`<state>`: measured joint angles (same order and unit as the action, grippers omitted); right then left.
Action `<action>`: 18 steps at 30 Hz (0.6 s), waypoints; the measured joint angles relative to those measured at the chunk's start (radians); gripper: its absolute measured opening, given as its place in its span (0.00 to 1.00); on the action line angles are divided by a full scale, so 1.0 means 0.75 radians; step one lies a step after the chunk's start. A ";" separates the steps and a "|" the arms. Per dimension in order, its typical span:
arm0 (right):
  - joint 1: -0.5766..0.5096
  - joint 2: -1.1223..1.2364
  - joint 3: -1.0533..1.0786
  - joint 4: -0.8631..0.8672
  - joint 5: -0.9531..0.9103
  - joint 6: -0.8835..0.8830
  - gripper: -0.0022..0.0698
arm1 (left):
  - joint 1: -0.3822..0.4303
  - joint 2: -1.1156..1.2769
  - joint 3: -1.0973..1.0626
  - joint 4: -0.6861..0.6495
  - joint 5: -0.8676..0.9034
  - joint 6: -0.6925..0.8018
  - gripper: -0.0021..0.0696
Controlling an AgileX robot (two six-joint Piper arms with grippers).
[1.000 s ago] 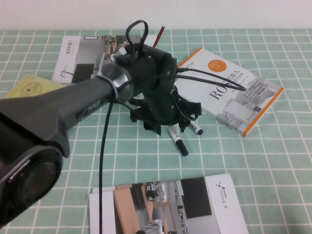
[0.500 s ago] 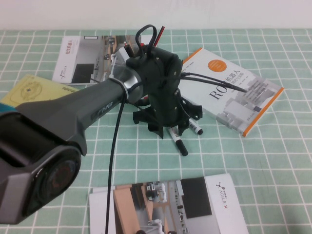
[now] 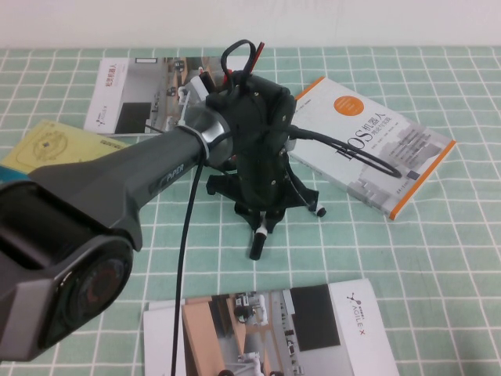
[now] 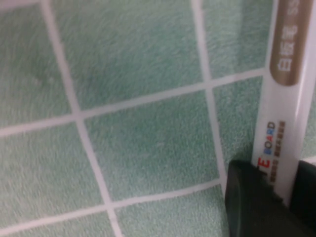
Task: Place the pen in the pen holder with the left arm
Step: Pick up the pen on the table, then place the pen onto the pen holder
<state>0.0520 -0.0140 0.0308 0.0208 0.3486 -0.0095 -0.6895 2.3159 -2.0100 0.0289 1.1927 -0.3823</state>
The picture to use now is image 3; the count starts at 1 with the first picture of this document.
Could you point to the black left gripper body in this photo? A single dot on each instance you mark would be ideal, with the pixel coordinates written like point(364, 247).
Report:
point(258, 137)

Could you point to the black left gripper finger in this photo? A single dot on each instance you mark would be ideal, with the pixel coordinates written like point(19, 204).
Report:
point(248, 215)
point(276, 219)

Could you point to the white marker with brown band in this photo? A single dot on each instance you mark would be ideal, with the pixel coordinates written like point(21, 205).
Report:
point(257, 246)

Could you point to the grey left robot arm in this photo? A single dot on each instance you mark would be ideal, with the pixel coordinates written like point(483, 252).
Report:
point(98, 196)

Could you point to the red pen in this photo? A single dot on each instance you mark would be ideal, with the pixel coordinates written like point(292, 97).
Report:
point(225, 80)

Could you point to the white marker with barcode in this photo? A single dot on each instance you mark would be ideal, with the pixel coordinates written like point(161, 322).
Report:
point(320, 210)

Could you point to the white grey marker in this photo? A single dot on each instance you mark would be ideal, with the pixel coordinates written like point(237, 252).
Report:
point(197, 86)

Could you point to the green checked tablecloth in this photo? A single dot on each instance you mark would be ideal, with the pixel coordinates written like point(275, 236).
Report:
point(352, 254)

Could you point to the red black striped pencil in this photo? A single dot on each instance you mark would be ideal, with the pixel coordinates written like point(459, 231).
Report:
point(259, 51)

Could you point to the AgileX brochure with logo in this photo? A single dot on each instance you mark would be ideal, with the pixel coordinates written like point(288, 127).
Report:
point(274, 333)

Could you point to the AgileX brochure with Chinese title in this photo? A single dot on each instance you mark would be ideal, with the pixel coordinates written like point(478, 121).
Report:
point(129, 94)

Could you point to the white orange ROS book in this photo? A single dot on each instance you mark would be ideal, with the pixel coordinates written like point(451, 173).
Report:
point(411, 133)

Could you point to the yellow teal hardcover book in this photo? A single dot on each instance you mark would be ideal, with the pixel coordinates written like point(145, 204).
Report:
point(58, 145)

